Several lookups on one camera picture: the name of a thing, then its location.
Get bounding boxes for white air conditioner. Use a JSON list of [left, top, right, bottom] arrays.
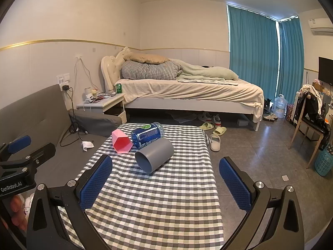
[[308, 18, 333, 35]]

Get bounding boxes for beige pillow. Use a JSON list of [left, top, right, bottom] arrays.
[[130, 53, 169, 64]]

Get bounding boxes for grey sofa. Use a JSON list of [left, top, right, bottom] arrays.
[[0, 83, 111, 189]]

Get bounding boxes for white slipper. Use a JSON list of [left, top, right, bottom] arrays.
[[209, 134, 221, 152]]

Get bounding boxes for teal laundry basket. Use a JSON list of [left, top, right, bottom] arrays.
[[314, 143, 333, 179]]

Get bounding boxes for white nightstand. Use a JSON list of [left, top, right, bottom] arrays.
[[76, 93, 127, 124]]

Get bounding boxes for white wall socket with cables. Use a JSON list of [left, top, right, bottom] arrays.
[[73, 53, 99, 102]]

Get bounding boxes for pale green blanket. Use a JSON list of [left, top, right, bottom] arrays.
[[169, 59, 239, 86]]

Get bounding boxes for grey cup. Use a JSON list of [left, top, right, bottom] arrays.
[[135, 137, 174, 174]]

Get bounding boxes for wide teal curtain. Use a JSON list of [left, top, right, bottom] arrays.
[[227, 5, 280, 105]]

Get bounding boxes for wooden-legged chair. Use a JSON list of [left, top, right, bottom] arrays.
[[289, 91, 330, 170]]

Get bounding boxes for black television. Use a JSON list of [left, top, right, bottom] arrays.
[[318, 56, 333, 86]]

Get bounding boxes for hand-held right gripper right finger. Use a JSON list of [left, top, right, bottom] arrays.
[[219, 157, 305, 250]]

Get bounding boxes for narrow teal curtain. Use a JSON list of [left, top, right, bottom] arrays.
[[278, 16, 305, 111]]

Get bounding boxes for cream bedsheet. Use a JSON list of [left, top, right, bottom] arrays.
[[118, 78, 264, 123]]

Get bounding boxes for clear water jug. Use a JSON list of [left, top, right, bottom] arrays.
[[274, 94, 288, 119]]

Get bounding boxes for pink hexagonal cup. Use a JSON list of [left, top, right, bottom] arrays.
[[112, 129, 133, 154]]

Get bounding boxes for white bed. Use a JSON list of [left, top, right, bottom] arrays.
[[101, 47, 264, 132]]

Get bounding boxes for white garment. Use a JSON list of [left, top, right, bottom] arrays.
[[299, 85, 323, 103]]

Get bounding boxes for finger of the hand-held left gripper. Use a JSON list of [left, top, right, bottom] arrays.
[[16, 143, 57, 173], [0, 135, 32, 162]]

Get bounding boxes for person's left hand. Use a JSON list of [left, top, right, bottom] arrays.
[[10, 194, 29, 230]]

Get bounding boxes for checkered tablecloth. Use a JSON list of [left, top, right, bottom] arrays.
[[56, 124, 225, 250]]

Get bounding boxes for blue drink can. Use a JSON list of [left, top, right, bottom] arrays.
[[131, 122, 165, 149]]

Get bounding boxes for black jacket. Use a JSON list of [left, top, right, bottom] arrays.
[[293, 91, 330, 150]]

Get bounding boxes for checkered quilt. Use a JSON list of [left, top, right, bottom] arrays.
[[121, 60, 184, 81]]

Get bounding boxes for black charger with cable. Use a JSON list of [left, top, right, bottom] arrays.
[[60, 85, 87, 147]]

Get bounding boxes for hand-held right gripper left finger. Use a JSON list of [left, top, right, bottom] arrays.
[[26, 154, 113, 250]]

